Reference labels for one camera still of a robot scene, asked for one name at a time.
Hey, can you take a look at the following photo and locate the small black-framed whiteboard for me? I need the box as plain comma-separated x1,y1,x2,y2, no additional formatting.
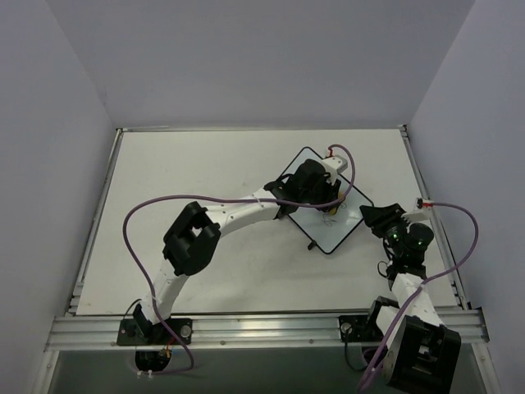
281,146,374,254

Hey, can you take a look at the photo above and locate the yellow bone-shaped eraser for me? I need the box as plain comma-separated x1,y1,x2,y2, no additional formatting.
327,192,345,216

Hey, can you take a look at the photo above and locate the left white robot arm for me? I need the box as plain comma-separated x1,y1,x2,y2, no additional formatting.
133,156,348,344

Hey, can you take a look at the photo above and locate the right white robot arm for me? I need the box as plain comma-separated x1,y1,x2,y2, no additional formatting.
359,203,461,393

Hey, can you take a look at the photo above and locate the right thin black cable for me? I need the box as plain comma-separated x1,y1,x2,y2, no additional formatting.
376,241,395,284

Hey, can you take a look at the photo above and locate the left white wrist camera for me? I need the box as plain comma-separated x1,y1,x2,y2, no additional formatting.
321,148,348,184

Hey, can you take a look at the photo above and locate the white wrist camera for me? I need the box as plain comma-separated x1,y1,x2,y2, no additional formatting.
321,148,348,184
402,198,434,223

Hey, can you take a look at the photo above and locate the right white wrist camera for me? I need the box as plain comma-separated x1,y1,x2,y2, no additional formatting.
402,198,434,223

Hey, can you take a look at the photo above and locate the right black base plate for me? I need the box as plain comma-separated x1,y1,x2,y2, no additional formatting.
338,314,383,343

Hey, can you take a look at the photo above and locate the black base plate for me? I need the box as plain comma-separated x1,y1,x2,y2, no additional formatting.
338,314,383,343
116,318,193,346

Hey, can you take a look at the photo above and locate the aluminium front rail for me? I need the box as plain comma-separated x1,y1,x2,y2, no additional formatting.
43,314,491,352

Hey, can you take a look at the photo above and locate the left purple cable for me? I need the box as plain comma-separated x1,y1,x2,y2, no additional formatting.
122,143,357,377

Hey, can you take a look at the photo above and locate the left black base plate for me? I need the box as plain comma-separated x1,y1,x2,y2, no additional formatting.
116,318,193,346

